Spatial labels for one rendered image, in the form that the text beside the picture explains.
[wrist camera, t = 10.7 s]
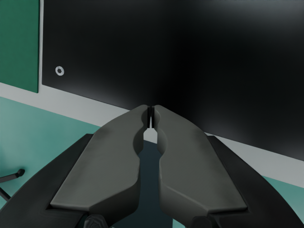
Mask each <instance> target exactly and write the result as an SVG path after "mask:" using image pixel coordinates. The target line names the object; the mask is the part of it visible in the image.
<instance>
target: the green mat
mask: <svg viewBox="0 0 304 228"><path fill-rule="evenodd" d="M39 18H40V0H0V83H4V84H7V85H10V86H14V87H17V88H20V89H24V90H28V91H31V92H34V93H38V70H39Z"/></svg>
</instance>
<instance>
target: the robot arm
mask: <svg viewBox="0 0 304 228"><path fill-rule="evenodd" d="M150 119H152V128H154V129H155V131H156V132H157V149H158V151H159V152H160V153H161V154H162V157H161V158H160V160H159V177H158V193H159V205H160V208H161V210H162V212H163V213H165V214H166V215H168V216H170V217H171V218H173V219H174V220H176V221H178V222H179V223H181V224H183V225H184V226H185V228H304V224H303V223H302V221H301V220H300V218H299V217H298V215H297V214H296V213H295V211H294V210H293V209H292V208H291V207H290V205H289V204H288V203H287V202H286V200H285V199H284V198H283V197H282V196H281V195H280V194H279V192H278V191H277V190H276V189H275V188H274V187H273V186H272V185H271V184H270V183H269V182H268V181H267V180H266V179H265V178H264V177H262V176H261V175H260V174H259V173H258V172H257V171H256V170H254V169H253V168H252V167H251V166H250V165H248V164H247V163H246V162H245V161H244V160H243V159H242V158H240V157H239V156H238V155H237V154H236V153H234V152H233V151H232V150H231V149H230V148H228V147H227V146H226V145H225V144H224V143H222V142H221V141H220V140H219V139H218V138H216V137H215V136H214V135H213V136H208V135H207V134H206V133H204V132H203V131H202V130H201V129H200V128H198V127H197V126H196V125H195V124H193V123H192V122H190V121H189V120H187V119H185V118H183V117H181V116H180V115H178V114H176V113H174V112H172V111H170V110H168V109H166V108H165V107H163V106H161V105H155V106H152V107H151V106H147V105H144V104H143V105H141V106H139V107H136V108H134V109H133V110H131V111H129V112H126V113H124V114H122V115H120V116H118V117H116V118H114V119H113V120H111V121H109V122H108V123H106V124H105V125H103V126H102V127H101V128H99V129H98V130H97V131H96V132H94V133H93V134H88V133H87V134H85V135H84V136H83V137H81V138H80V139H79V140H78V141H76V142H75V143H74V144H72V145H71V146H70V147H69V148H68V149H66V150H65V151H64V152H62V153H61V154H60V155H58V156H57V157H56V158H54V159H53V160H52V161H51V162H49V163H48V164H47V165H46V166H44V167H43V168H42V169H41V170H39V171H38V172H37V173H36V174H35V175H33V176H32V177H31V178H30V179H29V180H28V181H27V182H25V183H24V184H23V185H22V186H21V187H20V188H19V189H18V190H17V191H16V192H15V193H14V195H13V196H12V197H11V198H10V199H9V200H8V201H7V202H6V203H5V205H4V206H3V207H2V208H1V210H0V228H112V227H113V224H115V223H116V222H118V221H120V220H122V219H124V218H125V217H127V216H129V215H130V214H132V213H134V212H135V211H136V210H137V208H138V205H139V197H140V189H141V176H140V158H139V157H138V154H139V153H140V152H141V151H142V150H143V148H144V139H143V133H144V132H145V131H146V130H147V128H150Z"/></svg>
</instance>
